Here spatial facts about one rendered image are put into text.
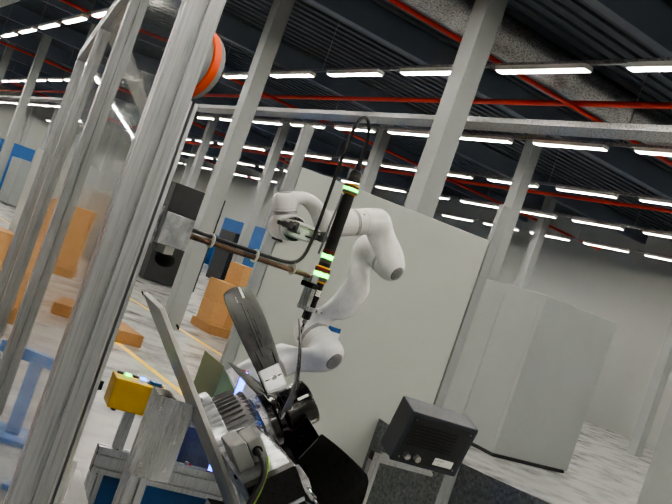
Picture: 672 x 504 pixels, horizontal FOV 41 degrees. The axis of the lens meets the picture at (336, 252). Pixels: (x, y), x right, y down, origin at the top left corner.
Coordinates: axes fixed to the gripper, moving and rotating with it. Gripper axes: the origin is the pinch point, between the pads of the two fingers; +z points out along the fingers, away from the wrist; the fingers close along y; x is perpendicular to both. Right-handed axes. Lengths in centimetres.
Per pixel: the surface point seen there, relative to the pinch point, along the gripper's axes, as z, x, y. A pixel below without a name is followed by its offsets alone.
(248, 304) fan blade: 18.1, -24.6, 16.0
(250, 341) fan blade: 25.3, -33.2, 14.4
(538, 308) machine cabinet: -760, 43, -597
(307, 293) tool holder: 21.4, -16.7, 2.4
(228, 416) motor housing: 35, -52, 17
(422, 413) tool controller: -11, -43, -61
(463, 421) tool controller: -14, -42, -79
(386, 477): -139, -93, -125
